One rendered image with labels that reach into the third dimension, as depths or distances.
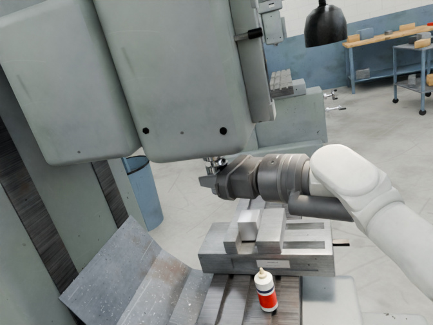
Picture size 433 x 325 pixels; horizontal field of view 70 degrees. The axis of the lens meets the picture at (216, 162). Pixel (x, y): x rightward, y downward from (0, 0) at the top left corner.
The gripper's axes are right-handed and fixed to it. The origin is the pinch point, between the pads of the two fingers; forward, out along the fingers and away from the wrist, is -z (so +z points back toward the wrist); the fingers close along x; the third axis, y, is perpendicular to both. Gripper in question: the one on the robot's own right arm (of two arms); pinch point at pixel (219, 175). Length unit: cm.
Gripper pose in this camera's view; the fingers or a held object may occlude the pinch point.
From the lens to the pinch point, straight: 63.0
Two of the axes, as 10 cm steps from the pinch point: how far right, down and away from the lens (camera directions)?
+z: 8.2, 0.1, -5.8
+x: -5.3, 4.2, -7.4
